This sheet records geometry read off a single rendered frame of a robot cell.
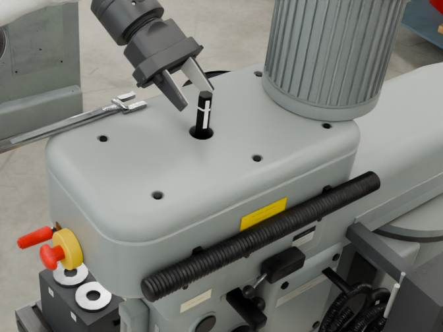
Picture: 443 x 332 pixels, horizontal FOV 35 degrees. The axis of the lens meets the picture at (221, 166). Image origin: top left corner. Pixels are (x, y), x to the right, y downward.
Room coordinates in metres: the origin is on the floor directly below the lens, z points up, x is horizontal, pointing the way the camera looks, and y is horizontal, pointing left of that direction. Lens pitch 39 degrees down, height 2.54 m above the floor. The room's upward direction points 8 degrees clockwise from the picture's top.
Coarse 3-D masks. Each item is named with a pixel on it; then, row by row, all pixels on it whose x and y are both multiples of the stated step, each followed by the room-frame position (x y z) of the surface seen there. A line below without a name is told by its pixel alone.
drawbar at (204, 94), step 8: (200, 96) 0.86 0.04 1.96; (208, 96) 0.86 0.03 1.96; (200, 104) 0.86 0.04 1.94; (200, 112) 0.86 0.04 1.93; (208, 112) 0.86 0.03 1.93; (200, 120) 0.86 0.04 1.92; (208, 120) 0.86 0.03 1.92; (200, 128) 0.86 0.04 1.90; (208, 128) 0.87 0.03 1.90; (200, 136) 0.86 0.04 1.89
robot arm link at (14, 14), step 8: (0, 0) 0.98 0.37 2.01; (8, 0) 0.98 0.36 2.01; (16, 0) 0.98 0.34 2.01; (24, 0) 0.98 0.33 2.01; (32, 0) 0.98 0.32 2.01; (0, 8) 0.98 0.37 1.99; (8, 8) 0.98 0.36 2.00; (16, 8) 0.98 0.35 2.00; (24, 8) 0.98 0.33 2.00; (32, 8) 0.98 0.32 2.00; (40, 8) 0.99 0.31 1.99; (0, 16) 0.98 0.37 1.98; (8, 16) 0.98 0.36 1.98; (16, 16) 0.99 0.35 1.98; (0, 24) 0.99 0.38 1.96; (0, 32) 1.03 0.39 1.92; (0, 40) 1.01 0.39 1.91; (0, 48) 1.01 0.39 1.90
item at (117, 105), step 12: (120, 96) 0.92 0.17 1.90; (132, 96) 0.93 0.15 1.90; (108, 108) 0.89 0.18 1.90; (120, 108) 0.89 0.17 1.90; (132, 108) 0.89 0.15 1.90; (72, 120) 0.84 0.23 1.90; (84, 120) 0.85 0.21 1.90; (36, 132) 0.80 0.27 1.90; (48, 132) 0.81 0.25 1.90; (60, 132) 0.82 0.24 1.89; (0, 144) 0.77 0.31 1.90; (12, 144) 0.77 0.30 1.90; (24, 144) 0.78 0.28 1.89
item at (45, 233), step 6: (42, 228) 0.80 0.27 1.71; (48, 228) 0.80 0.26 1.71; (54, 228) 0.80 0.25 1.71; (30, 234) 0.78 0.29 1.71; (36, 234) 0.78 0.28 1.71; (42, 234) 0.78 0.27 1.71; (48, 234) 0.79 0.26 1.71; (18, 240) 0.77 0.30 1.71; (24, 240) 0.77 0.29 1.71; (30, 240) 0.77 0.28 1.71; (36, 240) 0.77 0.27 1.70; (42, 240) 0.78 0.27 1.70; (18, 246) 0.76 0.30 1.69; (24, 246) 0.76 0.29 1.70
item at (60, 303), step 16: (48, 272) 1.22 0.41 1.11; (64, 272) 1.22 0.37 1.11; (80, 272) 1.22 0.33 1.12; (48, 288) 1.18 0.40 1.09; (64, 288) 1.17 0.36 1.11; (80, 288) 1.17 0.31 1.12; (96, 288) 1.18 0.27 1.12; (48, 304) 1.19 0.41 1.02; (64, 304) 1.13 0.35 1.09; (80, 304) 1.12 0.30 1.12; (96, 304) 1.13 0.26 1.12; (112, 304) 1.14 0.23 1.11; (48, 320) 1.19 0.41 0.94; (64, 320) 1.14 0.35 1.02; (80, 320) 1.09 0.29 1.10; (96, 320) 1.09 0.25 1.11
